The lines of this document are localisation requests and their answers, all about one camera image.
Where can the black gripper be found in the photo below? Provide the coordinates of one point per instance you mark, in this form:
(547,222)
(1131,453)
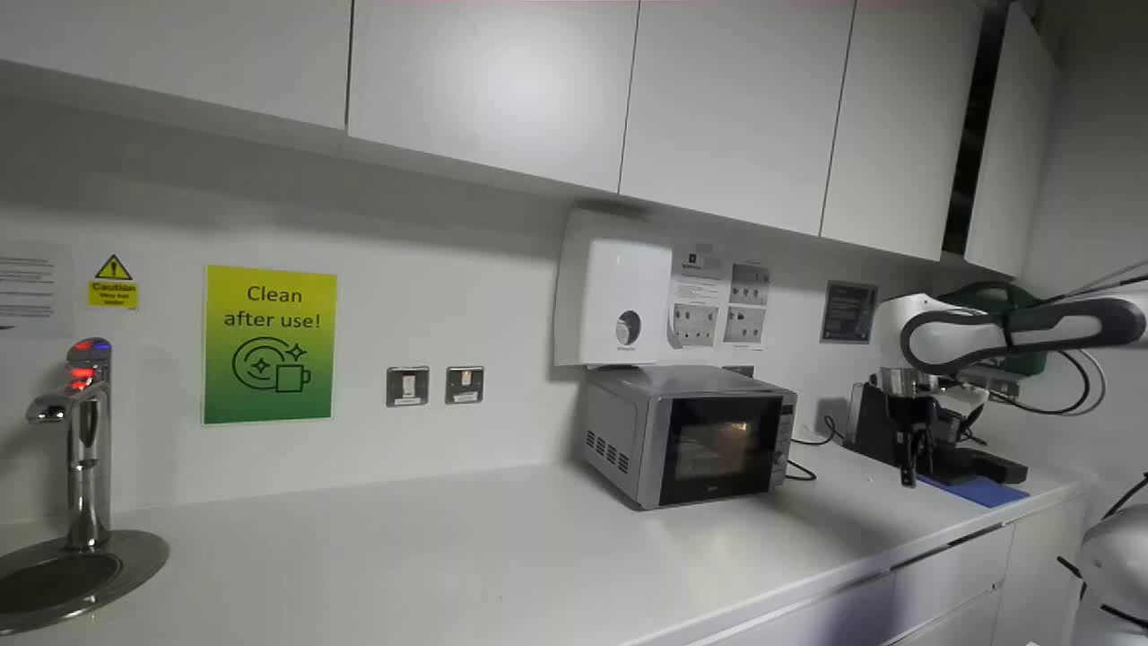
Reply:
(916,399)

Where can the white paper towel dispenser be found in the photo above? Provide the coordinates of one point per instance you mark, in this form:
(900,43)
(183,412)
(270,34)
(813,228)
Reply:
(610,300)

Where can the white instruction sheet with header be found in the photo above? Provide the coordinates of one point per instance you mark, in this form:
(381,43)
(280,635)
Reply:
(702,300)

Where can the white instruction sheet two pictures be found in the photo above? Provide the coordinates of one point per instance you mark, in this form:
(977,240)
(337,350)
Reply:
(749,305)

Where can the yellow warning sign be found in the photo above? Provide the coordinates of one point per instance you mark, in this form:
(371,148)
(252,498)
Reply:
(111,283)

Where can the chrome hot water tap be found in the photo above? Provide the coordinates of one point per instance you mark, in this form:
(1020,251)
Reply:
(87,453)

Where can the double wall power socket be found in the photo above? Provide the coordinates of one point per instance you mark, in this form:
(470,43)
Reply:
(408,386)

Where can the white wall cabinet door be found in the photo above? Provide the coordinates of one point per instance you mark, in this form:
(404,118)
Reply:
(898,118)
(165,47)
(488,71)
(735,93)

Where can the white base cabinets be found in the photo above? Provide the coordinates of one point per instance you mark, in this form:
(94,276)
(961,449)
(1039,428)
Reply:
(885,595)

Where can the blue mat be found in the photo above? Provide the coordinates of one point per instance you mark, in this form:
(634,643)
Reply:
(983,494)

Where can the silver microwave oven body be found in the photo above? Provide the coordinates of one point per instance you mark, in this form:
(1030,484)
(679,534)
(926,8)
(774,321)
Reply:
(616,433)

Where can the steel wall switch plate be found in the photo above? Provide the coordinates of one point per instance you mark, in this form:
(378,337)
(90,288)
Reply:
(465,386)

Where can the black coffee machine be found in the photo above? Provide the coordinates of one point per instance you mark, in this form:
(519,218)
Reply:
(871,417)

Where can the steel double wall socket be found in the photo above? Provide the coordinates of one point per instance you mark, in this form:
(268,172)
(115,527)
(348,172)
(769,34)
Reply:
(832,417)

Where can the white text notice paper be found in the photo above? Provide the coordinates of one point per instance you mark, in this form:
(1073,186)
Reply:
(30,288)

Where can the green clean after use poster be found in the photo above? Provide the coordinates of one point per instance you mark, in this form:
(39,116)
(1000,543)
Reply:
(270,344)

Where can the round metal drip tray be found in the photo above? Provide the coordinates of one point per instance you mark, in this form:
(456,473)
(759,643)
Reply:
(72,577)

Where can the black flat base plate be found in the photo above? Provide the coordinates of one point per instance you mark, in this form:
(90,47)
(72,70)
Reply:
(989,465)

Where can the white wall cabinet end panel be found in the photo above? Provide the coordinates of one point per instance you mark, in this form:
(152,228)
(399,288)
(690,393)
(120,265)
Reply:
(1016,145)

